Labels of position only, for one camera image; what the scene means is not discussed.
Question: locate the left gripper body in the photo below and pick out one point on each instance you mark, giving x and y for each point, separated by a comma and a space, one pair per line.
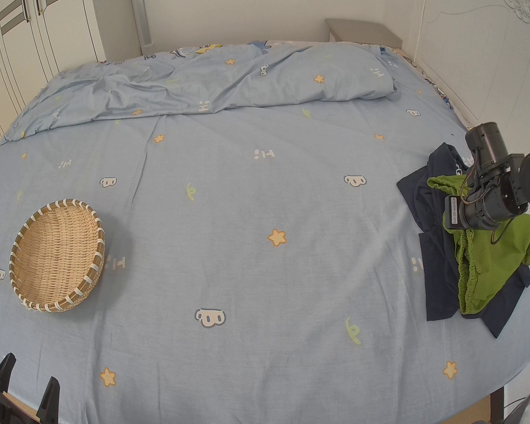
2, 407

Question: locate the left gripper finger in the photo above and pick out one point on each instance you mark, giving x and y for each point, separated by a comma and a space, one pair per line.
49, 398
4, 373

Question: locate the green shorts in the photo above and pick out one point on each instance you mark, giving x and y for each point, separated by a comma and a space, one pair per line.
490, 263

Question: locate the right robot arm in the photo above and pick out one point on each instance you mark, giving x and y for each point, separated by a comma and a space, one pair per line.
494, 192

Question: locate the round woven basket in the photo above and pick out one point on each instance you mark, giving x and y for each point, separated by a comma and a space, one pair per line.
55, 254

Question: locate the bed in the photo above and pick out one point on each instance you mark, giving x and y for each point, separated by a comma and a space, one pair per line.
256, 201

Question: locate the white wardrobe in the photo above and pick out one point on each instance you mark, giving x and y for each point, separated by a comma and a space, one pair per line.
31, 38

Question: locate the pale blue quilt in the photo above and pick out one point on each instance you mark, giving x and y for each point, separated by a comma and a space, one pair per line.
229, 86

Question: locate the dark blue printed T-shirt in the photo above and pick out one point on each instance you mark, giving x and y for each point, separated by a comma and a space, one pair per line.
437, 281

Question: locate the grey bedside table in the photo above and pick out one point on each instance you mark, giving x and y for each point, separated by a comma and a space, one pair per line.
362, 31

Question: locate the white wall duct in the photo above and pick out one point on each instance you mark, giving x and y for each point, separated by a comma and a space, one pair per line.
140, 11

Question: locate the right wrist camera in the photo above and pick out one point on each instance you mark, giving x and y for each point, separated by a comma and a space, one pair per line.
450, 212

